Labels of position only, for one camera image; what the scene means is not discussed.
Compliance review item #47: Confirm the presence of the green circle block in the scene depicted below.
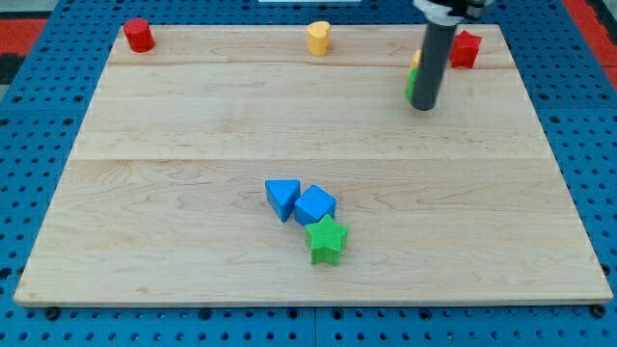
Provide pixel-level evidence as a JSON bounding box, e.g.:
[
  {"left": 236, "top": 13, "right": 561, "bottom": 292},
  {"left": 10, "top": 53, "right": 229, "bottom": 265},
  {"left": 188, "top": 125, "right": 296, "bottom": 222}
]
[{"left": 405, "top": 67, "right": 417, "bottom": 101}]

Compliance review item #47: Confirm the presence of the blue cube block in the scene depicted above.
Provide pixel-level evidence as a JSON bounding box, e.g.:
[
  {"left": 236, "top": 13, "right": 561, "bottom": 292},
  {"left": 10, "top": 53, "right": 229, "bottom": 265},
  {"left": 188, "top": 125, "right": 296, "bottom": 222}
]
[{"left": 295, "top": 185, "right": 336, "bottom": 226}]

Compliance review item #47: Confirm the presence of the blue triangle block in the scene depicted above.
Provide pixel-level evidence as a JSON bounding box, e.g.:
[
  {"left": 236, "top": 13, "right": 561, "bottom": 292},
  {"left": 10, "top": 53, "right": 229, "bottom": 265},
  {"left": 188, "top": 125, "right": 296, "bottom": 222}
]
[{"left": 264, "top": 179, "right": 301, "bottom": 223}]

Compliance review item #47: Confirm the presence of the green star block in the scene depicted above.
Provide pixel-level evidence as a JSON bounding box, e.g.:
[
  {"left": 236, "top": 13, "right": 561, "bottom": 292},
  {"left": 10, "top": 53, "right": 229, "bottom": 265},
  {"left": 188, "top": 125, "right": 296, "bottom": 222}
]
[{"left": 305, "top": 214, "right": 349, "bottom": 266}]

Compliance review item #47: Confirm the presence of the yellow heart block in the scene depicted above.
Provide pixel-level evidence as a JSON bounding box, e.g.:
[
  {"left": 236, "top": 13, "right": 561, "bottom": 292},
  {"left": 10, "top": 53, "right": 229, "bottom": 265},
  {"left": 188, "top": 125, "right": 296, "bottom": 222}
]
[{"left": 307, "top": 21, "right": 331, "bottom": 57}]

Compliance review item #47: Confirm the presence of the wooden board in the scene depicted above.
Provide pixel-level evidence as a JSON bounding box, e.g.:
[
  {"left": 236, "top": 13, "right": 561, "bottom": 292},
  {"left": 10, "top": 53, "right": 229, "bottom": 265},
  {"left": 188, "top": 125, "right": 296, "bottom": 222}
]
[{"left": 14, "top": 25, "right": 613, "bottom": 307}]

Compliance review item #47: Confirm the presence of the yellow block behind tool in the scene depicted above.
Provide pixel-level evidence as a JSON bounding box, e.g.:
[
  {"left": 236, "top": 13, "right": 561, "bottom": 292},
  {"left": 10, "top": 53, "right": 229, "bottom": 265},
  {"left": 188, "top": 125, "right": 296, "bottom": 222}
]
[{"left": 410, "top": 49, "right": 422, "bottom": 70}]

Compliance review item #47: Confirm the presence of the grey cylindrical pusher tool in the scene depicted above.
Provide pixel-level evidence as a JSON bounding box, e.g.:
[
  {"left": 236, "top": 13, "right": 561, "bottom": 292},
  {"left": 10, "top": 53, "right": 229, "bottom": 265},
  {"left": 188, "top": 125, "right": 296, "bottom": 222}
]
[{"left": 411, "top": 21, "right": 457, "bottom": 111}]

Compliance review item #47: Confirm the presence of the red star block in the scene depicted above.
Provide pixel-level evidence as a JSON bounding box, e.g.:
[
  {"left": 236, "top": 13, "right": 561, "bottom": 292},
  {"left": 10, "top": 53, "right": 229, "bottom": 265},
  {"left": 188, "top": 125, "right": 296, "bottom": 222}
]
[{"left": 449, "top": 30, "right": 482, "bottom": 68}]

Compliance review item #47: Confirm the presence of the red cylinder block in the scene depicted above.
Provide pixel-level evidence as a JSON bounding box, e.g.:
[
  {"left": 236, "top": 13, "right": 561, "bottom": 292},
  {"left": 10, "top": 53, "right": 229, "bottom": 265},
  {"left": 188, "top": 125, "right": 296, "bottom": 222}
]
[{"left": 122, "top": 18, "right": 155, "bottom": 53}]

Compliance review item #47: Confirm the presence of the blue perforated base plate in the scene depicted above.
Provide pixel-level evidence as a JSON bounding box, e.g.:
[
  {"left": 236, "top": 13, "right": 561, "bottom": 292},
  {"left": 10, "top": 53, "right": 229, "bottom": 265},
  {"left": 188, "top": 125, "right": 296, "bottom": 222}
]
[{"left": 1, "top": 1, "right": 616, "bottom": 346}]

